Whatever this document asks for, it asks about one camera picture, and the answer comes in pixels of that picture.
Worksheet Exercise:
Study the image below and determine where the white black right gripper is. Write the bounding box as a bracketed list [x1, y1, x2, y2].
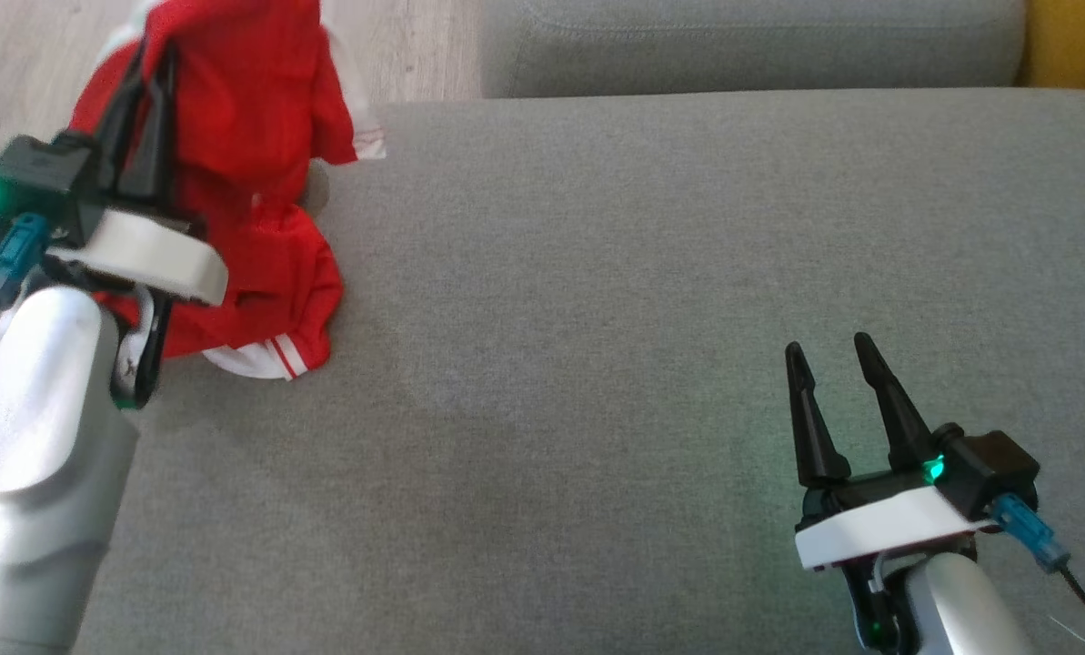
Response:
[785, 332, 998, 651]

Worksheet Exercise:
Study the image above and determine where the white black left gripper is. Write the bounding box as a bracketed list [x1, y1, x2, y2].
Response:
[46, 41, 229, 408]

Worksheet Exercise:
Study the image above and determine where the red garment with white hem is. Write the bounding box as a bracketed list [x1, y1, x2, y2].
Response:
[69, 0, 387, 215]

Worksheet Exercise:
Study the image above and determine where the large grey sofa chaise cushion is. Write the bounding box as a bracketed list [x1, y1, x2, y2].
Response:
[69, 88, 1085, 655]

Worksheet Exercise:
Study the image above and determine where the grey sofa back cushion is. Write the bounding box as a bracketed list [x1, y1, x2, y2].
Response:
[478, 0, 1027, 99]

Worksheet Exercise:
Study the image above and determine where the yellow sofa backrest cushion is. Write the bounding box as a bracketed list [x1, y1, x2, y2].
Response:
[1015, 0, 1085, 89]

